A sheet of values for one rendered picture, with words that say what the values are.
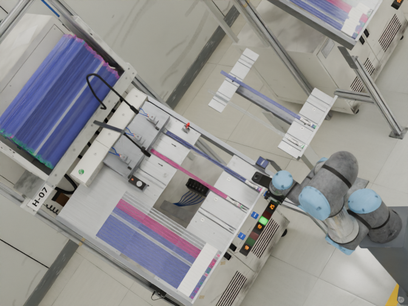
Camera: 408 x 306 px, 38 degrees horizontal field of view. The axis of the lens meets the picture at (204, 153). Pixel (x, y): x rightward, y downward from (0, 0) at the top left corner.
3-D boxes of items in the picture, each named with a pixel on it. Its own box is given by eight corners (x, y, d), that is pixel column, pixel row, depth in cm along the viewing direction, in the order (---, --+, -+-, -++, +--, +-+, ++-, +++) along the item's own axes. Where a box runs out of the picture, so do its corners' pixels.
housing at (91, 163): (149, 105, 285) (147, 95, 271) (90, 190, 274) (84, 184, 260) (135, 97, 286) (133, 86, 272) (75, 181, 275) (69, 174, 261)
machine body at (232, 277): (295, 226, 339) (238, 169, 300) (230, 335, 323) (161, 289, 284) (220, 196, 387) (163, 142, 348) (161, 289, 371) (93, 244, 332)
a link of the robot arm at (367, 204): (395, 209, 233) (382, 191, 224) (374, 236, 231) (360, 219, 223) (372, 197, 242) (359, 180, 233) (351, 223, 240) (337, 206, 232)
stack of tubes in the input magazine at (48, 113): (121, 75, 261) (79, 34, 244) (51, 170, 250) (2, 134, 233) (106, 71, 271) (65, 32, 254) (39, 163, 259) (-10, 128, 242)
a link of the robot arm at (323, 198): (374, 232, 234) (348, 177, 189) (350, 262, 232) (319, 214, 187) (349, 215, 240) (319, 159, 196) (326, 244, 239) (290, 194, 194)
